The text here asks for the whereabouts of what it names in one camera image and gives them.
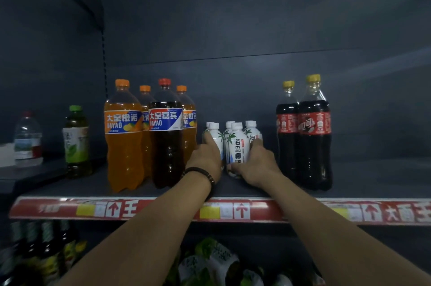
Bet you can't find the person's left hand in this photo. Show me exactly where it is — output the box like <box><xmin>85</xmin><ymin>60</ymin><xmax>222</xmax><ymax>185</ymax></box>
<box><xmin>185</xmin><ymin>131</ymin><xmax>224</xmax><ymax>185</ymax></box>

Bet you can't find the person's right hand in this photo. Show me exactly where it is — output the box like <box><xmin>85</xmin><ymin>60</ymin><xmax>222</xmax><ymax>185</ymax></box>
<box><xmin>227</xmin><ymin>138</ymin><xmax>283</xmax><ymax>188</ymax></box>

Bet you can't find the white palm-print drink bottle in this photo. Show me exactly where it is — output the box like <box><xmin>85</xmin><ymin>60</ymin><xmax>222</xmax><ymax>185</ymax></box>
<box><xmin>226</xmin><ymin>122</ymin><xmax>251</xmax><ymax>179</ymax></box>
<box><xmin>205</xmin><ymin>123</ymin><xmax>225</xmax><ymax>163</ymax></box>

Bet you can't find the large orange soda bottle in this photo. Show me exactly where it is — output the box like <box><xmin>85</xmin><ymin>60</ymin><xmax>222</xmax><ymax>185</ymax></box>
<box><xmin>137</xmin><ymin>85</ymin><xmax>156</xmax><ymax>179</ymax></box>
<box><xmin>103</xmin><ymin>79</ymin><xmax>145</xmax><ymax>193</ymax></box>
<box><xmin>176</xmin><ymin>85</ymin><xmax>198</xmax><ymax>167</ymax></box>

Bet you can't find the large yellow-cap cola bottle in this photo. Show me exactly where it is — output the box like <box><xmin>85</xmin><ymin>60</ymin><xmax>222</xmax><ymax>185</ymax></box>
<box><xmin>275</xmin><ymin>80</ymin><xmax>301</xmax><ymax>182</ymax></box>
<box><xmin>297</xmin><ymin>74</ymin><xmax>334</xmax><ymax>192</ymax></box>

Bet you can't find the cluster of white drink bottles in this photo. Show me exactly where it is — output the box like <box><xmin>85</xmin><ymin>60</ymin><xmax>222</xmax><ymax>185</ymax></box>
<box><xmin>203</xmin><ymin>120</ymin><xmax>263</xmax><ymax>148</ymax></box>

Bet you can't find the large dark soda bottle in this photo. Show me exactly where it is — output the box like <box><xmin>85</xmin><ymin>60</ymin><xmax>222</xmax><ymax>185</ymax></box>
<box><xmin>148</xmin><ymin>78</ymin><xmax>185</xmax><ymax>190</ymax></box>

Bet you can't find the pile of green tea bottles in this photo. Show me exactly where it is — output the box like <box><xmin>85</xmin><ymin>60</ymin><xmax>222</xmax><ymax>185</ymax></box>
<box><xmin>165</xmin><ymin>237</ymin><xmax>324</xmax><ymax>286</ymax></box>

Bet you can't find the dark grey metal shelf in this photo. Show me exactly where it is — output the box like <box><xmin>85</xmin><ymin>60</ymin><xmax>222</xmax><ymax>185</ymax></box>
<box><xmin>0</xmin><ymin>0</ymin><xmax>431</xmax><ymax>286</ymax></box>

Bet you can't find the green label tea bottle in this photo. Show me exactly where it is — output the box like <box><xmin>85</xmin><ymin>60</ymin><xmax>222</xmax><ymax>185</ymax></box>
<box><xmin>62</xmin><ymin>105</ymin><xmax>92</xmax><ymax>179</ymax></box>

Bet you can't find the small yellow-cap cola bottle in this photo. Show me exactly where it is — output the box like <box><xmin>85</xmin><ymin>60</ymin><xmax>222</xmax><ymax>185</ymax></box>
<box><xmin>72</xmin><ymin>240</ymin><xmax>88</xmax><ymax>263</ymax></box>

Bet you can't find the clear water bottle red cap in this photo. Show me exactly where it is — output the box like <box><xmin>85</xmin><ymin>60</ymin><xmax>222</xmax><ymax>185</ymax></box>
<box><xmin>13</xmin><ymin>111</ymin><xmax>44</xmax><ymax>168</ymax></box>

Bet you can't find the person's right forearm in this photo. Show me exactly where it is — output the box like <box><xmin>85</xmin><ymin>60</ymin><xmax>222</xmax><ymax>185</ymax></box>
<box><xmin>262</xmin><ymin>171</ymin><xmax>431</xmax><ymax>286</ymax></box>

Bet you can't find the person's left forearm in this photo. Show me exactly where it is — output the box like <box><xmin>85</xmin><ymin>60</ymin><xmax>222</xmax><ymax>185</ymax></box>
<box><xmin>55</xmin><ymin>169</ymin><xmax>213</xmax><ymax>286</ymax></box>

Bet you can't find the red shelf price strip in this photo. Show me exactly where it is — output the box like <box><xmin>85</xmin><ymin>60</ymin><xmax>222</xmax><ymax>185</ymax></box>
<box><xmin>9</xmin><ymin>196</ymin><xmax>431</xmax><ymax>226</ymax></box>

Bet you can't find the cluster of checked-neck sauce bottles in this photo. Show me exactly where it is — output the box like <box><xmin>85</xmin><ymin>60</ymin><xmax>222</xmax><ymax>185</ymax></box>
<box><xmin>0</xmin><ymin>220</ymin><xmax>80</xmax><ymax>286</ymax></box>

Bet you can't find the white box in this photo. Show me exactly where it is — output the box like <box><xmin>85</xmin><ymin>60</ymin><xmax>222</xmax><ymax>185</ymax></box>
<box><xmin>0</xmin><ymin>142</ymin><xmax>17</xmax><ymax>168</ymax></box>

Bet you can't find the dark beaded bracelet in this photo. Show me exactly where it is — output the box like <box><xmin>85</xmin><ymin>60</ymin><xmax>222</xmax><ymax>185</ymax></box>
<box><xmin>181</xmin><ymin>166</ymin><xmax>216</xmax><ymax>188</ymax></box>

